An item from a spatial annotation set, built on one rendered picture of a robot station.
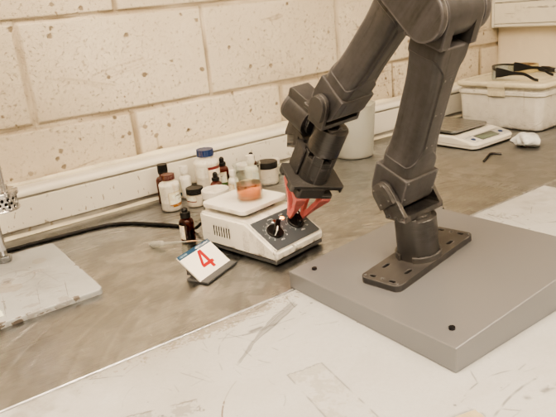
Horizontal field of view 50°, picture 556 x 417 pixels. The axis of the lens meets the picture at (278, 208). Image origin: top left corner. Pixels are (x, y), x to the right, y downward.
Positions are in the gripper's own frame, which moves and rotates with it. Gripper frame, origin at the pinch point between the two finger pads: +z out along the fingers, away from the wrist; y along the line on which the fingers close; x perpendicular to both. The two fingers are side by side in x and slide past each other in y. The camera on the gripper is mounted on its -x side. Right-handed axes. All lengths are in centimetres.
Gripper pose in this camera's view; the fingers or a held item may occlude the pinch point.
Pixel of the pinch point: (296, 213)
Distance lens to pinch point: 109.7
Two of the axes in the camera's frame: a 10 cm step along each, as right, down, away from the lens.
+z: -2.8, 7.4, 6.1
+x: 3.1, 6.7, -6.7
